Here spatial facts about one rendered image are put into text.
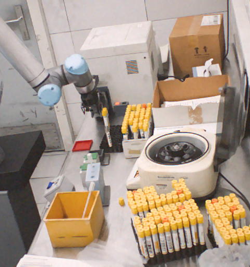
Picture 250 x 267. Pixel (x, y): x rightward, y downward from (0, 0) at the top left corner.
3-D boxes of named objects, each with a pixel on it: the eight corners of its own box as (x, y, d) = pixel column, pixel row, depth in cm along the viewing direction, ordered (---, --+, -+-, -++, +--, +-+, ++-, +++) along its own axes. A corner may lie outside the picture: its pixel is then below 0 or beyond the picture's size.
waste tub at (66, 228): (63, 218, 157) (56, 192, 152) (106, 217, 154) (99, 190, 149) (51, 248, 145) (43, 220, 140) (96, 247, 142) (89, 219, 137)
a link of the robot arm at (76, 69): (60, 56, 182) (83, 49, 182) (69, 74, 191) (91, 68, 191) (63, 72, 178) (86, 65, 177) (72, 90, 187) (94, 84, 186)
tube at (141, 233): (143, 261, 134) (137, 228, 129) (149, 259, 134) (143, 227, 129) (144, 265, 132) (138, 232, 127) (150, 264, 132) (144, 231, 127)
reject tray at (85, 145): (75, 142, 199) (75, 141, 199) (93, 141, 198) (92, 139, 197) (72, 151, 193) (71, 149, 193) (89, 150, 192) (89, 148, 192)
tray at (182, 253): (143, 268, 132) (142, 261, 131) (137, 245, 140) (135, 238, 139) (209, 252, 133) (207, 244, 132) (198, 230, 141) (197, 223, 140)
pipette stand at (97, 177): (89, 190, 168) (83, 164, 163) (110, 187, 167) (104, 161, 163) (86, 208, 159) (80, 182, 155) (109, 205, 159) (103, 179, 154)
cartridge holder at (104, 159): (86, 159, 186) (84, 150, 185) (110, 156, 185) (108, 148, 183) (83, 167, 182) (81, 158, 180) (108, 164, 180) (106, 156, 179)
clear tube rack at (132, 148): (131, 131, 200) (128, 114, 197) (156, 129, 198) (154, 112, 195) (125, 158, 182) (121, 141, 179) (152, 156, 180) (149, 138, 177)
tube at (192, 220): (193, 247, 135) (189, 215, 130) (200, 247, 134) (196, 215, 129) (193, 252, 133) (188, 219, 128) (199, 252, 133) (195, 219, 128)
